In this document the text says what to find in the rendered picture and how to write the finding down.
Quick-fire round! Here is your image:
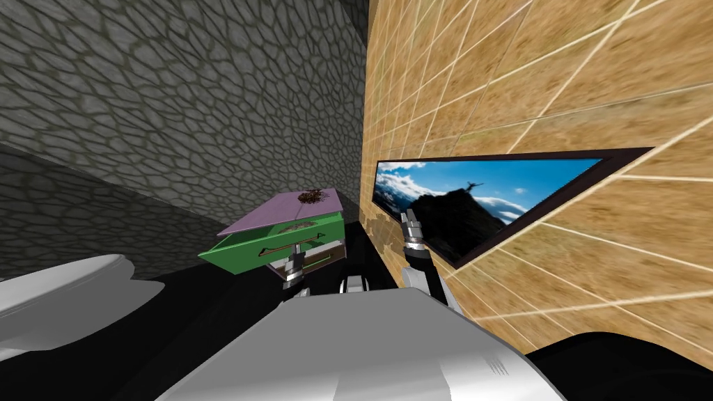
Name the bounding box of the white toilet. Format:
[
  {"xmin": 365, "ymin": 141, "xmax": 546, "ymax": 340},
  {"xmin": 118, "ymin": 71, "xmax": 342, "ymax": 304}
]
[{"xmin": 0, "ymin": 253, "xmax": 166, "ymax": 363}]

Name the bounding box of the brown bar drawer handle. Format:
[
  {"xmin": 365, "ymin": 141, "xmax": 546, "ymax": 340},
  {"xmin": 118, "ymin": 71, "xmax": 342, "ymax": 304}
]
[{"xmin": 258, "ymin": 233, "xmax": 327, "ymax": 258}]

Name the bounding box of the purple cabinet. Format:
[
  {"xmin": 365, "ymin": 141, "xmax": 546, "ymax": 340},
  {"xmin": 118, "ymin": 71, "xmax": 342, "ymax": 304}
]
[{"xmin": 216, "ymin": 187, "xmax": 348, "ymax": 281}]

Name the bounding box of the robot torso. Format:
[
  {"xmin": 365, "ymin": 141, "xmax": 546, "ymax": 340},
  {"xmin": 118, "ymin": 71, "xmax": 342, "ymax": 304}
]
[{"xmin": 155, "ymin": 275, "xmax": 567, "ymax": 401}]

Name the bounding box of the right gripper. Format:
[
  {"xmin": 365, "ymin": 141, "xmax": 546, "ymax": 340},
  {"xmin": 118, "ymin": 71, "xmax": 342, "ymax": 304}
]
[{"xmin": 400, "ymin": 208, "xmax": 427, "ymax": 251}]

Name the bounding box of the green drawer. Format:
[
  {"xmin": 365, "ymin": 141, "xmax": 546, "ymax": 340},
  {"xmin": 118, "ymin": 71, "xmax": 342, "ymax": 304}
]
[{"xmin": 198, "ymin": 211, "xmax": 347, "ymax": 276}]

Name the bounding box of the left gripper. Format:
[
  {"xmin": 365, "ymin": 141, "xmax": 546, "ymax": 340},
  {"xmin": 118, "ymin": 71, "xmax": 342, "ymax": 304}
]
[{"xmin": 283, "ymin": 251, "xmax": 307, "ymax": 290}]

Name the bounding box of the framed mountain sky picture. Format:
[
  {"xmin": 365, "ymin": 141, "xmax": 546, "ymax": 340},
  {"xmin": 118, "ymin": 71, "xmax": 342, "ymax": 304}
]
[{"xmin": 371, "ymin": 146, "xmax": 656, "ymax": 271}]

